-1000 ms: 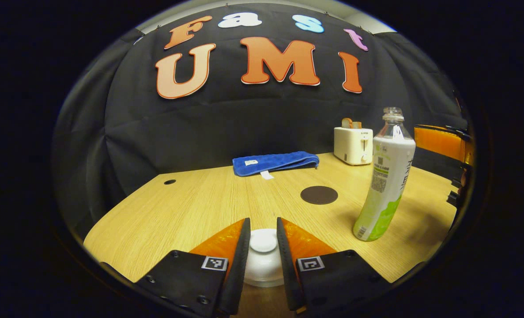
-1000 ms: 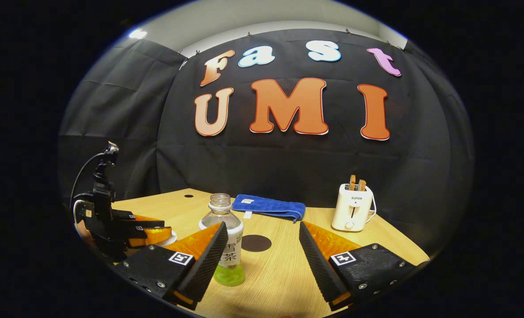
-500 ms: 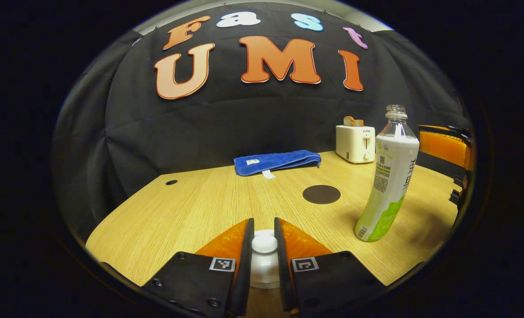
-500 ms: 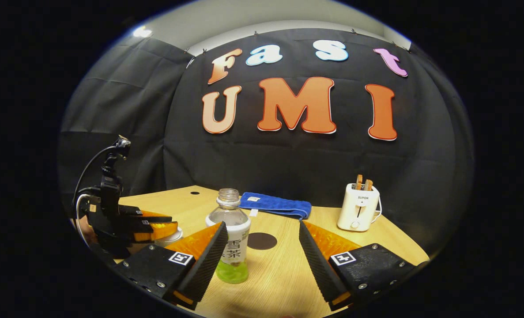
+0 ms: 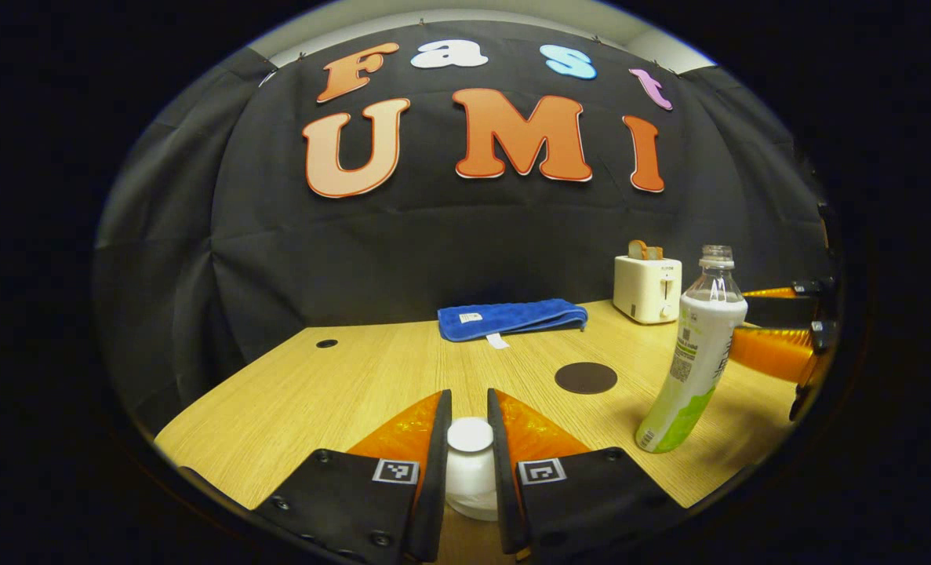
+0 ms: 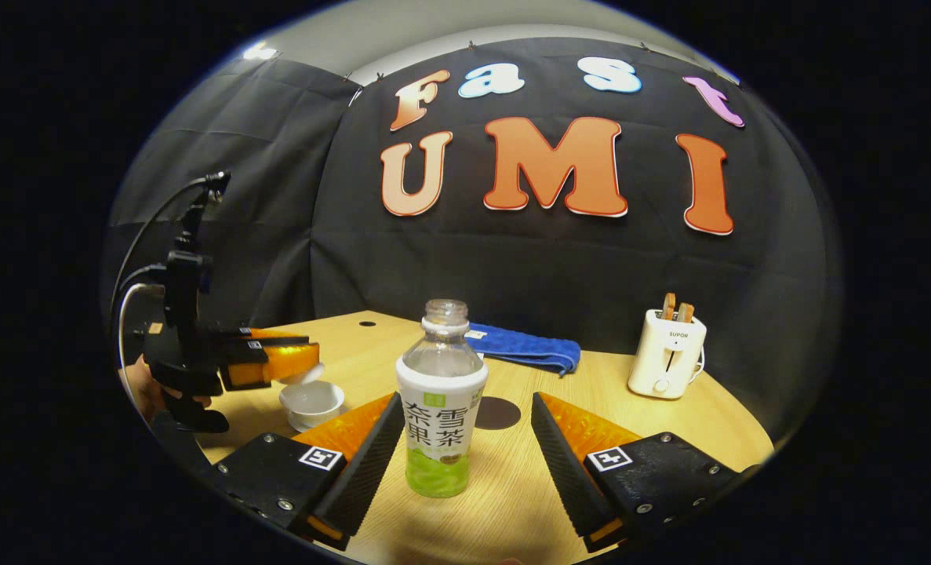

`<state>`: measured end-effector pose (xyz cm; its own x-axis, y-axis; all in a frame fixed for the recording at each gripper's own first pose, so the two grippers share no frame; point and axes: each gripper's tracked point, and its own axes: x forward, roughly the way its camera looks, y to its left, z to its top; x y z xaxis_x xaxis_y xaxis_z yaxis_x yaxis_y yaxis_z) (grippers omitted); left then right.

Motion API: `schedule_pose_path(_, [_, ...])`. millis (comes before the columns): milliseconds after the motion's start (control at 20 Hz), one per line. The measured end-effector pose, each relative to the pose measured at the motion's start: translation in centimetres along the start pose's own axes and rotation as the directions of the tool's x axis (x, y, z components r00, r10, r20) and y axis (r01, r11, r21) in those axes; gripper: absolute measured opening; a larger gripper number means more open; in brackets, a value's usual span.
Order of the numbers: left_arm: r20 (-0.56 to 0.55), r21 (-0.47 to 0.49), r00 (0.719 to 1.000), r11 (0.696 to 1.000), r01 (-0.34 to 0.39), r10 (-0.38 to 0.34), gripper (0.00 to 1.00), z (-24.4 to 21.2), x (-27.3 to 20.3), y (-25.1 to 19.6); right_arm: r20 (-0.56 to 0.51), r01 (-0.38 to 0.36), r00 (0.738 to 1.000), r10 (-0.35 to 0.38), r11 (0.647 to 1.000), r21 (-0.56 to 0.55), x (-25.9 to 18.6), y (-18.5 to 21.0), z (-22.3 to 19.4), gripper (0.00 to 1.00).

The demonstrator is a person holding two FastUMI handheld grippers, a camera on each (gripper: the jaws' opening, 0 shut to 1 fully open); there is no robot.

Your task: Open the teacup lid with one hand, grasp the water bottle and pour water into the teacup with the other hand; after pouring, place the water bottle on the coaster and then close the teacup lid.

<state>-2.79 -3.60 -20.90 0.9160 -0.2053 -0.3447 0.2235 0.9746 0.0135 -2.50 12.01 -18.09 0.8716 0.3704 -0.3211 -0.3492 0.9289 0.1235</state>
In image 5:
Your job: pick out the blue folded towel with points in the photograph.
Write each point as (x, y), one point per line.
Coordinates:
(512, 316)

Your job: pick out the dark round coaster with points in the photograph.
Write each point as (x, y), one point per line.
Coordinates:
(586, 378)

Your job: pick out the white toaster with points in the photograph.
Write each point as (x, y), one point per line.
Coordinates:
(644, 290)

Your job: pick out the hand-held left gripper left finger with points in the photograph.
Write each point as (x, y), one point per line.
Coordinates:
(434, 486)

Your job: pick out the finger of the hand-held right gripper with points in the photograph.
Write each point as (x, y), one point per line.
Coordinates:
(779, 310)
(775, 353)

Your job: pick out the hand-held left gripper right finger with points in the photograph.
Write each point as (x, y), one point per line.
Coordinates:
(503, 486)

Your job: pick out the black backdrop cloth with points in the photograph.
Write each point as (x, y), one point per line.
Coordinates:
(434, 243)

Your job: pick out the white green label water bottle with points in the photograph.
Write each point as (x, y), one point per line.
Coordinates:
(696, 353)

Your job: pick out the toasted bread slice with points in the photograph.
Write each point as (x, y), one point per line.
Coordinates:
(636, 250)
(654, 253)

